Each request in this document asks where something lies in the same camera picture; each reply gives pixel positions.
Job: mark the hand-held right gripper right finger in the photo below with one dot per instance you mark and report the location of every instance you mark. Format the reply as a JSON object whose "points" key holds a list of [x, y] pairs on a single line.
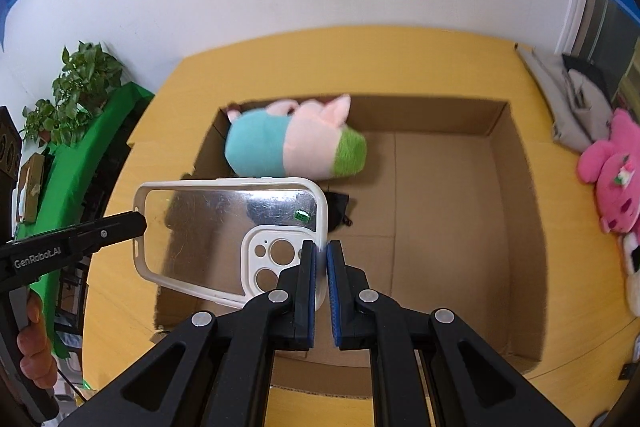
{"points": [[334, 302]]}

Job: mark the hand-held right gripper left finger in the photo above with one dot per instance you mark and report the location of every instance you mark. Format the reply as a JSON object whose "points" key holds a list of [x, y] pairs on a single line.
{"points": [[311, 302]]}

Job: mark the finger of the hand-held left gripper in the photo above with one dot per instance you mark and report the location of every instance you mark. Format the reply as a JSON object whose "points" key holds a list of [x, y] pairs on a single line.
{"points": [[115, 229]]}

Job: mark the clear white phone case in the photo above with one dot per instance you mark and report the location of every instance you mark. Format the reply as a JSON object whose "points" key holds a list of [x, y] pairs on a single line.
{"points": [[225, 212]]}

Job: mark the brown cardboard box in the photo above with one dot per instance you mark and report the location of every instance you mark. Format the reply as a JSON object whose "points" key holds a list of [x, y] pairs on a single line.
{"points": [[450, 217]]}

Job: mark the person's left hand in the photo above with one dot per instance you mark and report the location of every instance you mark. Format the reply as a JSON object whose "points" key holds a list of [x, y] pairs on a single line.
{"points": [[37, 352]]}

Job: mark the small brown cardboard piece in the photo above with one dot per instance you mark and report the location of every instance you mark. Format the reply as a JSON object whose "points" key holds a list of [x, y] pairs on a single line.
{"points": [[31, 187]]}

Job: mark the black sunglasses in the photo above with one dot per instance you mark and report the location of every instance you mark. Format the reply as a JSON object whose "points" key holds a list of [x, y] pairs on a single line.
{"points": [[340, 207]]}

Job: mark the dark patterned panel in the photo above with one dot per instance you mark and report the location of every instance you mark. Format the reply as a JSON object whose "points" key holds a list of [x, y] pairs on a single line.
{"points": [[7, 157]]}

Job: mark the green potted plant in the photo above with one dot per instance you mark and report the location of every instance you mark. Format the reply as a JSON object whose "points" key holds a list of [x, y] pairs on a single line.
{"points": [[85, 82]]}

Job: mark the teal pink green plush toy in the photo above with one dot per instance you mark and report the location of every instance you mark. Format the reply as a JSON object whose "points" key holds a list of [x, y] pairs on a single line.
{"points": [[260, 147]]}

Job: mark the grey cloth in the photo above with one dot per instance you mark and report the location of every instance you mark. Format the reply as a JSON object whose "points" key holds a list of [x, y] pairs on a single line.
{"points": [[555, 107]]}

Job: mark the white plush toy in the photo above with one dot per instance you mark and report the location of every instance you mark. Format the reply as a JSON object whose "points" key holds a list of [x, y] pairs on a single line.
{"points": [[634, 277]]}

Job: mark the glass door with blue stripe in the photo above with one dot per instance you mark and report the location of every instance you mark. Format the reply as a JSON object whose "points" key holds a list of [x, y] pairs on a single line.
{"points": [[610, 17]]}

